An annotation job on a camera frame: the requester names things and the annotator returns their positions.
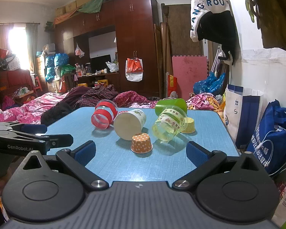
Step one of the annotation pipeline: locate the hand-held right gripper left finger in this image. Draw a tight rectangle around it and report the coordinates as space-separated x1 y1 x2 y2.
22 141 109 192

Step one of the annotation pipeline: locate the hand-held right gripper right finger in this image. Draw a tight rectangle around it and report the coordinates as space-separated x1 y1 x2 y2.
172 141 265 192

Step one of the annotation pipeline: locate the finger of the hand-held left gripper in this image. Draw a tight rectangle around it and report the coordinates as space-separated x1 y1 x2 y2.
24 134 74 149
0 122 48 134

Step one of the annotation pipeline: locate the yellow paper cup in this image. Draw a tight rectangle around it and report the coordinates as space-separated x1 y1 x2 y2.
181 118 196 134

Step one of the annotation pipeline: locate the clear labelled plastic cup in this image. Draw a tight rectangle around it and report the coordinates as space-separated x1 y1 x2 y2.
152 107 189 143

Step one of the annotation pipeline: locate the clear cup with red bands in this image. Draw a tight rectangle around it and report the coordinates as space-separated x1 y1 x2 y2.
91 99 118 130

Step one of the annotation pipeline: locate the white paper cup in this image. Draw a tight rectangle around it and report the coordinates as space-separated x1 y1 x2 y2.
113 109 147 141

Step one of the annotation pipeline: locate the green plastic cup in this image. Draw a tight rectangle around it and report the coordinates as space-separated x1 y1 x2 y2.
155 98 188 116

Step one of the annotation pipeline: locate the orange polka dot paper cup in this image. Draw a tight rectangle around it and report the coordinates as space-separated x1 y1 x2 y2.
131 133 153 153

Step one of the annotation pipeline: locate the pink floral blanket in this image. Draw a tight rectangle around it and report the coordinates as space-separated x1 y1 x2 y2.
0 91 158 125

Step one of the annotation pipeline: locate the black garment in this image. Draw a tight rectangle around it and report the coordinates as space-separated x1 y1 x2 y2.
41 101 80 126

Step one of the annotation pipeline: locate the red plastic stool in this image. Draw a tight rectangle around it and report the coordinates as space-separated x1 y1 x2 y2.
33 76 43 92

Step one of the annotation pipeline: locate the floral pillow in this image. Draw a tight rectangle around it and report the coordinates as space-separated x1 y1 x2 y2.
186 93 226 111

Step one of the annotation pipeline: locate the red cloth covered cabinet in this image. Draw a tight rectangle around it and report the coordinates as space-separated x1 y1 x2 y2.
0 69 35 94

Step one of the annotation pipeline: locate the dark plaid garment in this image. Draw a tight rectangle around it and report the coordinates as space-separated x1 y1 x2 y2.
73 85 120 108

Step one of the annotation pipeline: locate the white and blue paper bag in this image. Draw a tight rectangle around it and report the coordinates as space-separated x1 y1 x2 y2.
223 84 264 149

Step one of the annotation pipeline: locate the pile of blue plastic bags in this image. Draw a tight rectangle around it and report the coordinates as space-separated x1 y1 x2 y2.
45 53 69 83

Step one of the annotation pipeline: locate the blue plastic bag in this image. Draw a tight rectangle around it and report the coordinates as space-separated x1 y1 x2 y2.
193 72 226 96

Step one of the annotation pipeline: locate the red and yellow bag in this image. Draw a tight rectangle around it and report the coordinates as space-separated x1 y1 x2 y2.
167 75 178 97

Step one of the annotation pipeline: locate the pink foam mat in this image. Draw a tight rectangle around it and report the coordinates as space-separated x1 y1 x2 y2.
172 56 208 99

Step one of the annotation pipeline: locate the beige curtain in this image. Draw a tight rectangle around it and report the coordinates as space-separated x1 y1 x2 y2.
0 23 39 73

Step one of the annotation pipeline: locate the black computer monitor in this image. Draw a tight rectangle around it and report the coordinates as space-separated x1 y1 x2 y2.
90 54 112 73

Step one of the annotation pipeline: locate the blue fabric tote bag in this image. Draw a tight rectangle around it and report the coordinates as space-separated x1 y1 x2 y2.
247 99 286 176

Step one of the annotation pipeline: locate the small white plastic bag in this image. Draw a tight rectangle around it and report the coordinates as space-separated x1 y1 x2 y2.
75 43 85 58

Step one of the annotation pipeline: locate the orange and white shopping bag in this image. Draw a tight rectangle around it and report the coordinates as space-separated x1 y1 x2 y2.
125 58 144 81

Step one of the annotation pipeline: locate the brown wooden board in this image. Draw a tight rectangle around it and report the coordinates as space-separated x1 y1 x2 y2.
161 3 205 58

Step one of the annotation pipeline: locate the small cardboard box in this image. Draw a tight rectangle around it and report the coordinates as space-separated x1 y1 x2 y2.
65 0 77 14

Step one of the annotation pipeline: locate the white and black hanging jacket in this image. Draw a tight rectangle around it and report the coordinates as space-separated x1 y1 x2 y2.
190 0 240 66

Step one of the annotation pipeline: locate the dark wooden wardrobe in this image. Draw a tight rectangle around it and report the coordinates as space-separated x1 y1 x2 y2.
54 0 161 98

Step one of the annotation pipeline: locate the green cloth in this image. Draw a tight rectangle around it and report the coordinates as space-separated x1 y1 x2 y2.
77 0 106 14

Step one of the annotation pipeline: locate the green plastic hanger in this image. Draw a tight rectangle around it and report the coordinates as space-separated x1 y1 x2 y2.
243 0 260 23

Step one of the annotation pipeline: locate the olive hanging garment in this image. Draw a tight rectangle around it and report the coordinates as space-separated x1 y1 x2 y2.
257 0 286 51

